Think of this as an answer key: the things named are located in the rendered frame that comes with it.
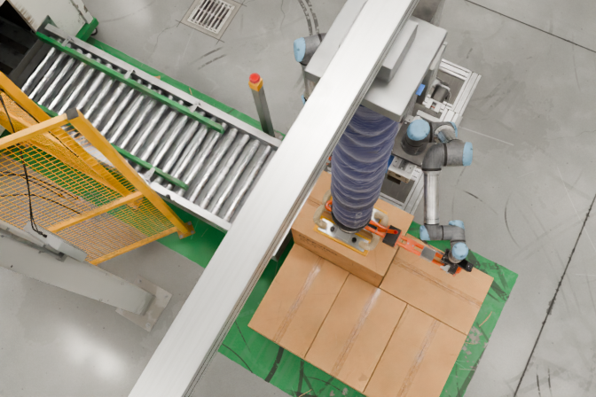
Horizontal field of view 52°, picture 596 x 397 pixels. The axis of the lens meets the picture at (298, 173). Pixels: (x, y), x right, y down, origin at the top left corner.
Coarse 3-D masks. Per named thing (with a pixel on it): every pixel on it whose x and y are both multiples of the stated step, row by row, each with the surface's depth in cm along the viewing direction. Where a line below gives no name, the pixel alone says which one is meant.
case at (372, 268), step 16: (320, 176) 363; (320, 192) 359; (304, 208) 357; (384, 208) 354; (304, 224) 354; (400, 224) 351; (304, 240) 367; (320, 240) 350; (400, 240) 348; (320, 256) 387; (336, 256) 360; (352, 256) 346; (368, 256) 346; (384, 256) 345; (352, 272) 379; (368, 272) 353; (384, 272) 342
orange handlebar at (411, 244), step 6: (330, 210) 341; (372, 222) 338; (366, 228) 337; (384, 228) 337; (378, 234) 336; (408, 240) 333; (402, 246) 333; (408, 246) 332; (414, 246) 332; (420, 246) 332; (414, 252) 332; (438, 264) 329
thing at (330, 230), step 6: (324, 216) 353; (330, 222) 351; (318, 228) 350; (330, 228) 347; (336, 228) 350; (324, 234) 349; (330, 234) 349; (354, 234) 348; (336, 240) 348; (342, 240) 347; (348, 240) 347; (354, 240) 344; (360, 240) 347; (366, 240) 346; (348, 246) 346; (354, 246) 346; (360, 252) 345; (366, 252) 345
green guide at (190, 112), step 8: (48, 40) 439; (56, 48) 445; (64, 48) 436; (72, 56) 442; (80, 56) 433; (88, 64) 438; (96, 64) 431; (104, 72) 435; (112, 72) 428; (128, 72) 427; (120, 80) 431; (128, 80) 425; (136, 88) 428; (144, 88) 422; (152, 96) 425; (160, 96) 420; (168, 104) 421; (176, 104) 417; (184, 112) 417; (192, 112) 414; (200, 120) 414; (208, 120) 412; (216, 128) 413
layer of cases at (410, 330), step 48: (288, 288) 382; (336, 288) 381; (384, 288) 379; (432, 288) 378; (480, 288) 376; (288, 336) 373; (336, 336) 372; (384, 336) 370; (432, 336) 369; (384, 384) 361; (432, 384) 360
